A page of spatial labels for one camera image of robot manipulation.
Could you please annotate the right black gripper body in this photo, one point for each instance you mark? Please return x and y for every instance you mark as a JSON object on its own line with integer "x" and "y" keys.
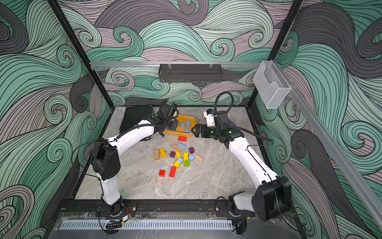
{"x": 208, "y": 132}

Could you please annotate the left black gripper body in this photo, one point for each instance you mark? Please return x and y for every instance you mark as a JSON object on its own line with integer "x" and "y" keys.
{"x": 172, "y": 125}

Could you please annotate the blue long block top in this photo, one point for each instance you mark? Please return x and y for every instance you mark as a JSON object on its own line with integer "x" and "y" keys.
{"x": 182, "y": 146}

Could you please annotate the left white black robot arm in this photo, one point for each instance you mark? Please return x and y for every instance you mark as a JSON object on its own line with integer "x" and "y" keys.
{"x": 106, "y": 153}

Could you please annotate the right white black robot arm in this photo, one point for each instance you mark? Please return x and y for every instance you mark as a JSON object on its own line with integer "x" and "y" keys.
{"x": 273, "y": 193}

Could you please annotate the yellow plastic basket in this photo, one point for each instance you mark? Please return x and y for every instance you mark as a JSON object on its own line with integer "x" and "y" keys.
{"x": 181, "y": 131}

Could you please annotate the red flat block top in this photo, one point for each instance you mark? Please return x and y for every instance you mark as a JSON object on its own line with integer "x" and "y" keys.
{"x": 182, "y": 138}

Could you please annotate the natural wood block top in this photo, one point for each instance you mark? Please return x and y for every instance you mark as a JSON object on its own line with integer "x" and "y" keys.
{"x": 177, "y": 148}

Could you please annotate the yellow long block centre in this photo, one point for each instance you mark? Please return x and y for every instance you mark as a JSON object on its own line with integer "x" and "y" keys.
{"x": 185, "y": 156}

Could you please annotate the natural wood long block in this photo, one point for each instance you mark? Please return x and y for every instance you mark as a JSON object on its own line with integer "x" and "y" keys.
{"x": 198, "y": 158}

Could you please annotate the yellow small long block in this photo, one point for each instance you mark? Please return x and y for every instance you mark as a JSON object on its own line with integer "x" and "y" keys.
{"x": 177, "y": 154}

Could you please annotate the yellow block left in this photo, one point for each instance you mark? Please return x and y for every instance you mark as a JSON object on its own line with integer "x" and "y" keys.
{"x": 163, "y": 153}

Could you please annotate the natural wood block left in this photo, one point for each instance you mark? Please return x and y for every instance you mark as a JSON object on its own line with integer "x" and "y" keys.
{"x": 157, "y": 154}

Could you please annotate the green cube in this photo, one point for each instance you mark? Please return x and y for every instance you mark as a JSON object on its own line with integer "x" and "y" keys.
{"x": 186, "y": 163}

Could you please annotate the black hard case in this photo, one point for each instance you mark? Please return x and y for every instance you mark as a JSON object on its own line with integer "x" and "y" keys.
{"x": 133, "y": 115}

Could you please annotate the red cube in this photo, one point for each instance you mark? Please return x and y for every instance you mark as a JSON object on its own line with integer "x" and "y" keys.
{"x": 161, "y": 173}

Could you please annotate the red long block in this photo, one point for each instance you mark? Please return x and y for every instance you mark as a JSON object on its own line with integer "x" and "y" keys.
{"x": 172, "y": 172}

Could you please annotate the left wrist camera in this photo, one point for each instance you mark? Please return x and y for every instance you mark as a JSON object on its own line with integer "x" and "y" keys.
{"x": 168, "y": 111}

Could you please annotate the black wall shelf tray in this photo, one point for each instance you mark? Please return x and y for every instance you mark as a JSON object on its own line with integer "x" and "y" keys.
{"x": 190, "y": 73}

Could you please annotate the clear acrylic wall holder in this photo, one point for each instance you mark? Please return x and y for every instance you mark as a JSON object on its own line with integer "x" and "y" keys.
{"x": 271, "y": 83}

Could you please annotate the white slotted cable duct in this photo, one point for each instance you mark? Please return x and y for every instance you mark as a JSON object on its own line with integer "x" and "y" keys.
{"x": 150, "y": 225}

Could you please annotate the black front rail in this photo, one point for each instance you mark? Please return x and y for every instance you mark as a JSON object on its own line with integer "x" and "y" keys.
{"x": 216, "y": 207}

